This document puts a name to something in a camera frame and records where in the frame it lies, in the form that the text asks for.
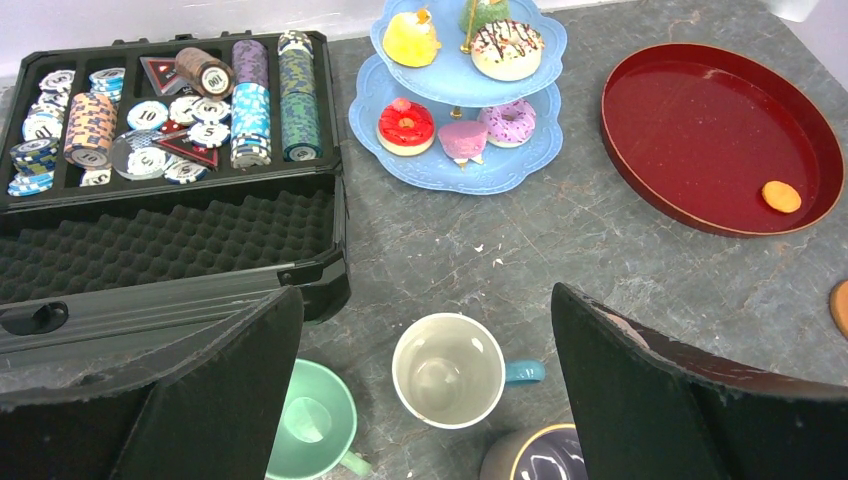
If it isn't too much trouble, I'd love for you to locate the pink mousse cake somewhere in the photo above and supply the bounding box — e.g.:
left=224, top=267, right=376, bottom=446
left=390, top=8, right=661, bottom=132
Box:
left=437, top=120, right=488, bottom=168

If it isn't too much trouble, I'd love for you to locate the rose gold marble mug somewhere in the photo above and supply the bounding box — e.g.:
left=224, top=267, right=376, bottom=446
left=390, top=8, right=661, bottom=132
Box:
left=479, top=423, right=588, bottom=480

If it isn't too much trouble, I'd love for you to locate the purple sprinkled donut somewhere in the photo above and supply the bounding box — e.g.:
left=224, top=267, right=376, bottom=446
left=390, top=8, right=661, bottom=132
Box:
left=478, top=98, right=536, bottom=148

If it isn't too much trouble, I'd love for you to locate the red frosted donut cake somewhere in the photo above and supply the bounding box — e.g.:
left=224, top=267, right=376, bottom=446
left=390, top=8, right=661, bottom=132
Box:
left=376, top=97, right=436, bottom=157

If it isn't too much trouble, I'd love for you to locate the green mousse cake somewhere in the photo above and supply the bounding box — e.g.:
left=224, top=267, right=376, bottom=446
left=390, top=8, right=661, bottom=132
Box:
left=458, top=0, right=511, bottom=34

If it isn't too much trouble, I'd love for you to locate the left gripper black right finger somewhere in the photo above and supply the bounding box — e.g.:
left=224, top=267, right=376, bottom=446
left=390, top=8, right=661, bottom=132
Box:
left=551, top=283, right=847, bottom=479

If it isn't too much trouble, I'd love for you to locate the round orange waffle cookie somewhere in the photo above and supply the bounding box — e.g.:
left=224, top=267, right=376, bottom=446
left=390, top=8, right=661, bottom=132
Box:
left=761, top=180, right=802, bottom=214

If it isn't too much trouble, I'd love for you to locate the light orange wooden coaster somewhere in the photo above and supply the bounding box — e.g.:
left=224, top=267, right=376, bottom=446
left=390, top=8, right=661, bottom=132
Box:
left=829, top=279, right=848, bottom=339

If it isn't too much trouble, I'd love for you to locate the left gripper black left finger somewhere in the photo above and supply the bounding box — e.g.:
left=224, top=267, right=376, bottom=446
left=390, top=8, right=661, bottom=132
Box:
left=1, top=287, right=304, bottom=479

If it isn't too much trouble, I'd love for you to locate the round red serving tray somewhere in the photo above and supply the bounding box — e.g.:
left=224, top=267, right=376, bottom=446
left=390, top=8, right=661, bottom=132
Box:
left=600, top=43, right=846, bottom=237

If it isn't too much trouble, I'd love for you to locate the yellow mousse cake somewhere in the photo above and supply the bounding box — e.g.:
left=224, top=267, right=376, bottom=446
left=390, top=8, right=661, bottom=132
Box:
left=382, top=8, right=441, bottom=68

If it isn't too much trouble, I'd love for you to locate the blue three-tier cake stand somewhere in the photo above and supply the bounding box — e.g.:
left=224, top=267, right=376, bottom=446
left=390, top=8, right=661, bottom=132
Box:
left=348, top=1, right=567, bottom=195

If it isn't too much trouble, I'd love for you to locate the white mug blue handle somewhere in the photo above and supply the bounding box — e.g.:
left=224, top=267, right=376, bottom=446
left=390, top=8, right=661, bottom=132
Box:
left=391, top=313, right=546, bottom=430

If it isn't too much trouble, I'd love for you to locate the mint green cup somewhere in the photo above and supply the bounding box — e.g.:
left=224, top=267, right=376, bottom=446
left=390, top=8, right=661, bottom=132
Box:
left=265, top=358, right=372, bottom=479

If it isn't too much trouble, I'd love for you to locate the black poker chip case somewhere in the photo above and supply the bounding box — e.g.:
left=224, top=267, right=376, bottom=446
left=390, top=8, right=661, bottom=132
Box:
left=1, top=32, right=351, bottom=393

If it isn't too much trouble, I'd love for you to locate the white chocolate drizzled donut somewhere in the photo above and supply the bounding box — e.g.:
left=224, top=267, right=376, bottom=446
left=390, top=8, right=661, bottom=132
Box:
left=471, top=19, right=545, bottom=82

